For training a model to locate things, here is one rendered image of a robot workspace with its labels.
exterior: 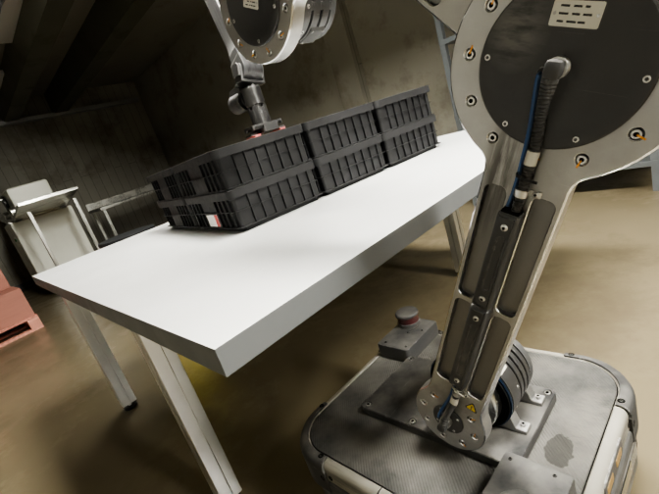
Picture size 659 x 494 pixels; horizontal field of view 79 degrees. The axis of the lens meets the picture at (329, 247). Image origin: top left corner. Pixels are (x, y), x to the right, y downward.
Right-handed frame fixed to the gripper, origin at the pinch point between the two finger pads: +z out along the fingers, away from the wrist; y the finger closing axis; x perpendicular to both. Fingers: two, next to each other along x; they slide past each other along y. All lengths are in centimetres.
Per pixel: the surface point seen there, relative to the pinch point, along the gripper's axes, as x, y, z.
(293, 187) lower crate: 7.5, 0.9, 11.0
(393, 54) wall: -171, -244, -50
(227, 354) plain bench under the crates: 67, 49, 20
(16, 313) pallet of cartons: -334, 119, 64
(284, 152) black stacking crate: 7.6, 0.0, 0.7
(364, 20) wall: -193, -240, -89
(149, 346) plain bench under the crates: 10, 53, 34
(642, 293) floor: 57, -96, 87
